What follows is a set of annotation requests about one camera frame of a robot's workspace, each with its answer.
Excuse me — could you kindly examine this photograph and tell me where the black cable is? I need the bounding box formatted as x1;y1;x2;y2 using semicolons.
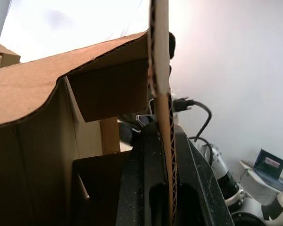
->
174;97;213;143

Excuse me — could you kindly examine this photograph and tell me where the small brown cardboard box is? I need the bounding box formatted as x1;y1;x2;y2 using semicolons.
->
0;0;179;226

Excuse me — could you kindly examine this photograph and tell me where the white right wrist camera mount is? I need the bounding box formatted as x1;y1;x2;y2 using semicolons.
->
224;187;247;207

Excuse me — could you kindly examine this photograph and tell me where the white rounded object, black strap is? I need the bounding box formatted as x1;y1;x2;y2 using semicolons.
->
261;187;283;222

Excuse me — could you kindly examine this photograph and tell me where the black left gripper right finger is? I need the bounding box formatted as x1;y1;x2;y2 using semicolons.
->
174;124;235;226

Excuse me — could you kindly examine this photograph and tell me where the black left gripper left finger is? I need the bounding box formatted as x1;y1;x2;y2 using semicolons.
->
115;121;168;226

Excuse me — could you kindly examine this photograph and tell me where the dark device with white edge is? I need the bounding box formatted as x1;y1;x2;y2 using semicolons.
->
135;98;157;133

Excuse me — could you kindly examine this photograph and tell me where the open dark laptop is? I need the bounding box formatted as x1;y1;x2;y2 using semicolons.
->
252;148;283;182

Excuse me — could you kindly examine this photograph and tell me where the white desk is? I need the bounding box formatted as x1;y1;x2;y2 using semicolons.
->
238;159;283;206

